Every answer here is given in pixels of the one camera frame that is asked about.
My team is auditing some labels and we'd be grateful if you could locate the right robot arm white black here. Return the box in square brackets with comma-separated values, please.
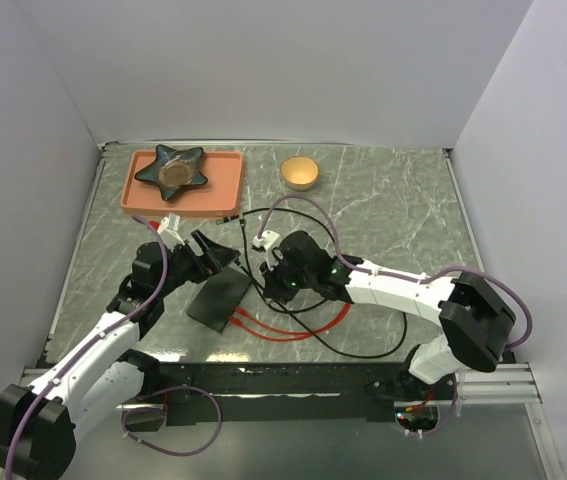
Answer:
[252, 230, 515, 399]

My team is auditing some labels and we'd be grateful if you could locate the aluminium frame rail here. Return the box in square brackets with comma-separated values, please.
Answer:
[28, 355, 538, 414]

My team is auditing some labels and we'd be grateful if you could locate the small yellow bowl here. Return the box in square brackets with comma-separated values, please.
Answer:
[280, 156, 320, 191]

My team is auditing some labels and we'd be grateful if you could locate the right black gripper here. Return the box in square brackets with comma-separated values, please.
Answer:
[261, 250, 316, 305]

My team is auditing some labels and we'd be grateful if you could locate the red ethernet cable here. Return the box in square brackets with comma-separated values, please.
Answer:
[230, 302, 352, 344]
[230, 299, 352, 339]

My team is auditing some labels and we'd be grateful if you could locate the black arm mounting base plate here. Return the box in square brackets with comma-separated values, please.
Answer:
[126, 362, 454, 426]

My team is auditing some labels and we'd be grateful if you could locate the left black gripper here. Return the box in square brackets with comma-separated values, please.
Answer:
[156, 229, 240, 298]

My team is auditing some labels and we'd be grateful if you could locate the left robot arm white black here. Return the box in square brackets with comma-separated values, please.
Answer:
[0, 227, 239, 479]

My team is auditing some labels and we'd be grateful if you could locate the dark star-shaped dish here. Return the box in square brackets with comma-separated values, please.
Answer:
[134, 144, 208, 202]

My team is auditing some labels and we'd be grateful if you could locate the salmon rectangular tray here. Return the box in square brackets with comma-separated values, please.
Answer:
[120, 145, 245, 219]

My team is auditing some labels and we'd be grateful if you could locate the black network switch box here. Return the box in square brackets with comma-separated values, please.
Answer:
[186, 267, 251, 333]

